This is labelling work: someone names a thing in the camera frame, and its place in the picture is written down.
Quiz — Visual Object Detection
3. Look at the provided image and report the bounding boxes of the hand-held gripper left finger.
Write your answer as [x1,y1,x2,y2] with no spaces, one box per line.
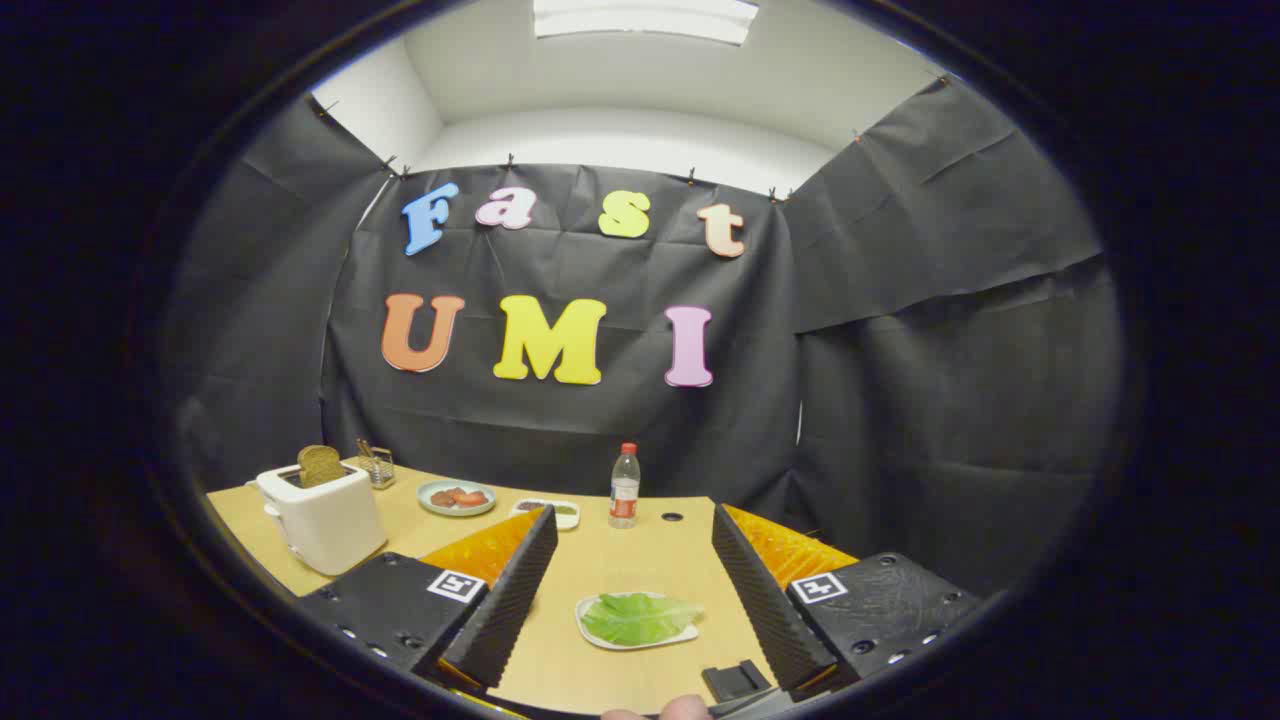
[297,506,559,691]

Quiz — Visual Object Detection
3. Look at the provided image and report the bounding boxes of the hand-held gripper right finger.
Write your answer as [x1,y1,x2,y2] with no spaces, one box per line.
[712,504,982,693]

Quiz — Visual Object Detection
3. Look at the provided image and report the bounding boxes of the white divided condiment tray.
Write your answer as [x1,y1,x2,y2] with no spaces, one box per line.
[511,497,581,531]

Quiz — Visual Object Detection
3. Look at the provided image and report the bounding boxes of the clear bottle red cap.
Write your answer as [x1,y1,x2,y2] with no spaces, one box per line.
[609,443,641,529]

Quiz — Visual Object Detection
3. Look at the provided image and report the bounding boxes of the green lettuce leaf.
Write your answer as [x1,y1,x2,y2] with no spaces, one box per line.
[581,592,705,647]

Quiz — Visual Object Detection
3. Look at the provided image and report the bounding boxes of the brown bread slice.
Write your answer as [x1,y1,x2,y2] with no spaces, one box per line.
[297,445,349,489]

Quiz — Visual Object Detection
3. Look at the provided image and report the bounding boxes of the pale green round plate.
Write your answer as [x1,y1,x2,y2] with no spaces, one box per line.
[417,479,497,517]

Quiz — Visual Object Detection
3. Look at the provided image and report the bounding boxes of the black backdrop cloth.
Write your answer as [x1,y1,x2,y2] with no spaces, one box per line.
[165,75,1126,601]

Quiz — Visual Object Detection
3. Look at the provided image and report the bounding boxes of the white toaster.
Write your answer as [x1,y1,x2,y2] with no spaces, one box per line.
[255,462,389,577]

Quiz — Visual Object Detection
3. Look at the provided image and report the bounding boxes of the white rounded square plate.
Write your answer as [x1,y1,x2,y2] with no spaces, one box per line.
[575,591,701,652]

